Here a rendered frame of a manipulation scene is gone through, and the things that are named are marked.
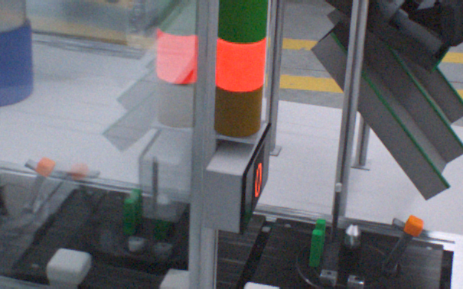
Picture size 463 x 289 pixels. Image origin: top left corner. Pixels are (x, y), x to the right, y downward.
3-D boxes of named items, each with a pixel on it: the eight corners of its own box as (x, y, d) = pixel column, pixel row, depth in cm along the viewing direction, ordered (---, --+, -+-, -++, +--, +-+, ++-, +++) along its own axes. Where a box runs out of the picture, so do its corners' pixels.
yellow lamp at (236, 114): (265, 119, 104) (268, 76, 102) (254, 140, 100) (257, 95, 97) (218, 112, 105) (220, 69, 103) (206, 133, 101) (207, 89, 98)
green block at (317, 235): (319, 262, 129) (323, 230, 127) (317, 267, 128) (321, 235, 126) (310, 261, 129) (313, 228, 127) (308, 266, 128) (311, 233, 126)
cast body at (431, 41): (443, 52, 142) (470, 14, 138) (432, 59, 139) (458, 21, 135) (398, 17, 144) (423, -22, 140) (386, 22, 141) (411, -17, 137)
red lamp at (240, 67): (268, 75, 102) (271, 30, 99) (257, 95, 97) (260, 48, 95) (220, 69, 103) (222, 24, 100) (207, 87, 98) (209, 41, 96)
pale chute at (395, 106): (446, 163, 156) (468, 150, 153) (425, 201, 145) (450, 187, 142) (338, 21, 153) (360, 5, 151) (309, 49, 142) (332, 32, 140)
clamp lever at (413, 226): (397, 263, 128) (425, 219, 125) (396, 271, 127) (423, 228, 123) (373, 251, 129) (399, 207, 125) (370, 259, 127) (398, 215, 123)
